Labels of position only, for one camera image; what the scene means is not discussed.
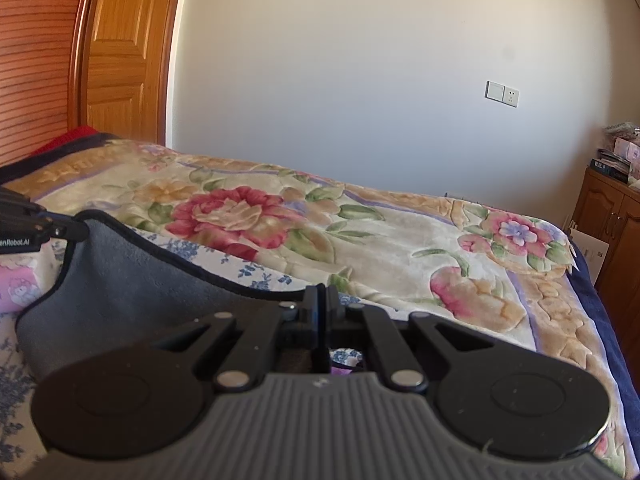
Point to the white wall switch socket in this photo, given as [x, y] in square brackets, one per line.
[502, 94]

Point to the red blanket edge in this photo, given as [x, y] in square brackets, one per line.
[65, 138]

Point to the clutter pile on cabinet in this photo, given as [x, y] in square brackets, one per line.
[617, 155]

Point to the dark wooden cabinet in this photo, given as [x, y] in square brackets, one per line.
[609, 211]

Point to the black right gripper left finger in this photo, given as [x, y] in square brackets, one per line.
[230, 350]

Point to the floral beige bed blanket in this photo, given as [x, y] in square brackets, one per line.
[471, 263]

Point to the wooden panel door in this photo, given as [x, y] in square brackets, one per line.
[119, 67]

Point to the wooden louvered wardrobe door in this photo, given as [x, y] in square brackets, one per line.
[36, 44]

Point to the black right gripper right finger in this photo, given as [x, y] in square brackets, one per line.
[424, 353]

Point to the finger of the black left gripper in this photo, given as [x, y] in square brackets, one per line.
[63, 227]

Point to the navy blue bed sheet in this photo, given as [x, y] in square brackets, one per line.
[629, 399]

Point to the white cardboard box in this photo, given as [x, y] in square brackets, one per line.
[593, 250]

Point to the pink cotton tissue pack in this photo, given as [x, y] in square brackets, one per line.
[24, 278]

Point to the purple and grey microfiber towel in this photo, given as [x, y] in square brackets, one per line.
[116, 288]

